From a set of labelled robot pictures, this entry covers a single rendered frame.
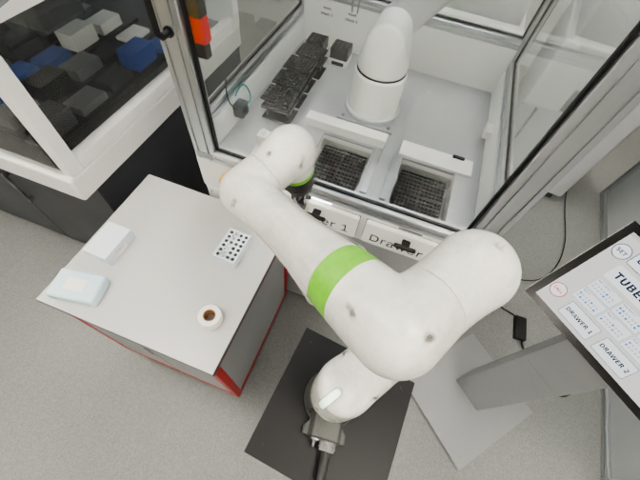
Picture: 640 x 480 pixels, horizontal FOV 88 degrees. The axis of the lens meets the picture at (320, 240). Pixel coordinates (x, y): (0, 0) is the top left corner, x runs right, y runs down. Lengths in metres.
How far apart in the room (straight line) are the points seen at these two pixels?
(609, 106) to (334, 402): 0.77
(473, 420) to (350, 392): 1.27
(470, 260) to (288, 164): 0.39
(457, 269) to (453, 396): 1.54
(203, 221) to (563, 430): 2.00
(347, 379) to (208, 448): 1.16
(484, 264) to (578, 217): 2.62
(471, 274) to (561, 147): 0.47
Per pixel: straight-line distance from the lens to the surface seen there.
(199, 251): 1.25
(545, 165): 0.90
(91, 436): 2.01
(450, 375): 1.98
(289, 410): 1.01
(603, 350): 1.16
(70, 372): 2.12
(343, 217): 1.12
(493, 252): 0.50
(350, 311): 0.42
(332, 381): 0.78
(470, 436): 1.98
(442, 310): 0.42
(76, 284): 1.28
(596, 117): 0.84
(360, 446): 1.03
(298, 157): 0.69
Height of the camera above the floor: 1.81
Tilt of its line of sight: 58 degrees down
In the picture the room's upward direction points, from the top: 9 degrees clockwise
